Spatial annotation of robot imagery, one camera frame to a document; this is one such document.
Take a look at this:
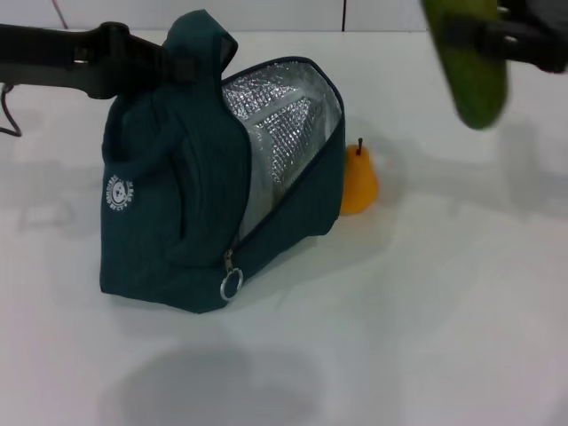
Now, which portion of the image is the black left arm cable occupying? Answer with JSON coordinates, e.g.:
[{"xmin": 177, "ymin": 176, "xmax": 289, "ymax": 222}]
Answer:
[{"xmin": 0, "ymin": 82, "xmax": 23, "ymax": 138}]

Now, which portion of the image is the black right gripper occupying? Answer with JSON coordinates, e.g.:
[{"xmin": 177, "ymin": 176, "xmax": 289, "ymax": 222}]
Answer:
[{"xmin": 446, "ymin": 0, "xmax": 568, "ymax": 75}]

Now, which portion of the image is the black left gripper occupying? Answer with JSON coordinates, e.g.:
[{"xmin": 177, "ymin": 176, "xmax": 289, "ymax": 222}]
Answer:
[{"xmin": 0, "ymin": 21, "xmax": 199, "ymax": 99}]

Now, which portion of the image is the yellow orange pear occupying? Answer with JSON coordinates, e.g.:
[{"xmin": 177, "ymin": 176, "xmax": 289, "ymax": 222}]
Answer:
[{"xmin": 339, "ymin": 138, "xmax": 381, "ymax": 217}]

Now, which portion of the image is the dark teal insulated lunch bag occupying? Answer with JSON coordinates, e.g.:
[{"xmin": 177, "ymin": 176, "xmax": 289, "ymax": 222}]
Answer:
[{"xmin": 99, "ymin": 11, "xmax": 347, "ymax": 316}]

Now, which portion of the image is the green cucumber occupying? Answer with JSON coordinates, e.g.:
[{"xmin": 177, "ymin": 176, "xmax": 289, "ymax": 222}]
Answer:
[{"xmin": 421, "ymin": 0, "xmax": 509, "ymax": 130}]

